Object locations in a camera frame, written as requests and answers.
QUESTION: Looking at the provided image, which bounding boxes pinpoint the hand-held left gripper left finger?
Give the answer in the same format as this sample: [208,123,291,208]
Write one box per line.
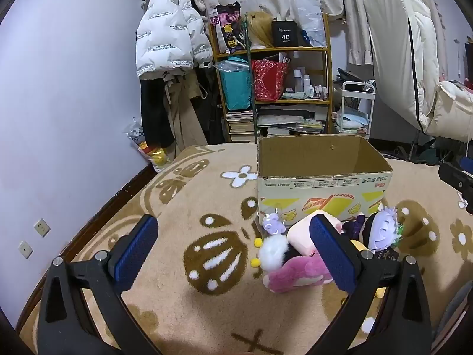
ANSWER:
[37,214,159,355]

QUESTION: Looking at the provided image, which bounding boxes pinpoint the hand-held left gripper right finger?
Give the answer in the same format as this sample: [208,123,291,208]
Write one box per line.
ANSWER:
[310,214,433,355]

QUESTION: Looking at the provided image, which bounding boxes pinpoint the dark purple plush toy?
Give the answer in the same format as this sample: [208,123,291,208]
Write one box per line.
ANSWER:
[340,214,366,241]

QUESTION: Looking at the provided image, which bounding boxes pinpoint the light pink cube cushion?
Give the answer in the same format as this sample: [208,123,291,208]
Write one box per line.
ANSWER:
[287,210,342,256]

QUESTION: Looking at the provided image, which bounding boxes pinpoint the pink plush toy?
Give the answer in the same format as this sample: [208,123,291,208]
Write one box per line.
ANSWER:
[263,253,335,294]

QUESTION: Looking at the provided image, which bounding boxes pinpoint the yellow plush with white fluff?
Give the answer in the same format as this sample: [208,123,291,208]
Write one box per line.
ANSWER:
[250,235,385,299]

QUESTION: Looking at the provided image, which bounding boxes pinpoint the white-haired plush doll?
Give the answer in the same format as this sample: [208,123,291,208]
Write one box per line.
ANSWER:
[364,203,403,263]

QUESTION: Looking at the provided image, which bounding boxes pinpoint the small purple plush toy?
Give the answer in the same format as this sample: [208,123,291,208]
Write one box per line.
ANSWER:
[262,212,289,236]

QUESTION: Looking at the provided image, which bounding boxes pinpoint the printed cardboard box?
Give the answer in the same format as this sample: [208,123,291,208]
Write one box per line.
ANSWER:
[256,134,393,230]

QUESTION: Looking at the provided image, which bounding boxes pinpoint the metal tripod stand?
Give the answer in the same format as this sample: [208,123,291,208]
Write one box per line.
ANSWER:
[406,131,437,159]

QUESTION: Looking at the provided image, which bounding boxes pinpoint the cream quilt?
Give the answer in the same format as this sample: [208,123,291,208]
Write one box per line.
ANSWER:
[425,80,473,143]

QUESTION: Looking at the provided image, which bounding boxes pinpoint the beige patterned blanket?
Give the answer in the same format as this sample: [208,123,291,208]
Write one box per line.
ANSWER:
[15,142,473,355]

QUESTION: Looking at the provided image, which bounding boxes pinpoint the plastic bag with yellow items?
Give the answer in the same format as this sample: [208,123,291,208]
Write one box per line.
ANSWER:
[124,118,172,172]

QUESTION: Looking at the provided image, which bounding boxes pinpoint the light blue pillow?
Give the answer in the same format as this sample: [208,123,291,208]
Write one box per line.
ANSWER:
[340,109,370,131]

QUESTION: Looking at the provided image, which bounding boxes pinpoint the white trolley cart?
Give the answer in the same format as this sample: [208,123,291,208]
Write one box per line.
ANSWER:
[333,79,375,141]

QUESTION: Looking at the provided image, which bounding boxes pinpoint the white folded duvet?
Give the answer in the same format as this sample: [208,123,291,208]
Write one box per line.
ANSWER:
[364,0,449,134]

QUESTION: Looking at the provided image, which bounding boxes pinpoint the pile of papers and booklets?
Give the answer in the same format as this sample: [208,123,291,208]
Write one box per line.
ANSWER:
[256,104,326,136]

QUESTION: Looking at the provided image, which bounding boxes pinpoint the black pouch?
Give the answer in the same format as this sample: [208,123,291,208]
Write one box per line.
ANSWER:
[338,68,374,82]

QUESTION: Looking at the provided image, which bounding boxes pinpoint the black hanging garment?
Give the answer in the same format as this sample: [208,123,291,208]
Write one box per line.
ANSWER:
[140,76,176,149]

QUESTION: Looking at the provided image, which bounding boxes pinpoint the beige hanging trousers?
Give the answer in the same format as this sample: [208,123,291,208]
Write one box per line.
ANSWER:
[163,70,208,152]

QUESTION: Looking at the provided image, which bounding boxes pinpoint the stack of books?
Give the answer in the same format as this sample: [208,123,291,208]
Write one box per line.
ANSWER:
[225,109,256,143]

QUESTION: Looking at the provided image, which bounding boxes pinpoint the dark hanging coat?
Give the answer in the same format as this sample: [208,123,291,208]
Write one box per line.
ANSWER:
[192,63,226,145]

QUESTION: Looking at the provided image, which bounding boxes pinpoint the group of cosmetic bottles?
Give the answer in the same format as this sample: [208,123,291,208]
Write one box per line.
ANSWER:
[284,67,329,99]

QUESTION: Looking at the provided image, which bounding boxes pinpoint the red patterned bag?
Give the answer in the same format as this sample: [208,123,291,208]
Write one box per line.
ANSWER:
[251,58,289,102]

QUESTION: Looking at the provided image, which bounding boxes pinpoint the teal bag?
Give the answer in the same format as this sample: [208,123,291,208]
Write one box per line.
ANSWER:
[214,56,254,112]

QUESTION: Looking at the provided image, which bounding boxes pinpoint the clear plastic bag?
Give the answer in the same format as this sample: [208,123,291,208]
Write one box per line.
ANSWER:
[292,0,328,48]

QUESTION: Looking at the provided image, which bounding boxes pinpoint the wooden shelf rack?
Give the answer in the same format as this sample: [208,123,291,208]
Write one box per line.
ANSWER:
[209,13,333,143]

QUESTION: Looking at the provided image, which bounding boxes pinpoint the black box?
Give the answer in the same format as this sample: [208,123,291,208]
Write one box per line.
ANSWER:
[271,19,299,47]

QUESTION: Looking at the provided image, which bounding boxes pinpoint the white printed puffer jacket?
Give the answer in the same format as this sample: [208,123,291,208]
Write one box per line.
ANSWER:
[135,0,213,80]

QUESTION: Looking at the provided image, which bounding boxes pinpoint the blonde wig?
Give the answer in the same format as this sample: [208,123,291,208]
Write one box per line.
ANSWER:
[247,11,276,49]

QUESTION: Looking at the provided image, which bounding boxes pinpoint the purple printed tote bag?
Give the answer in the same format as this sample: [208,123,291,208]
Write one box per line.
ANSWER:
[210,2,247,54]

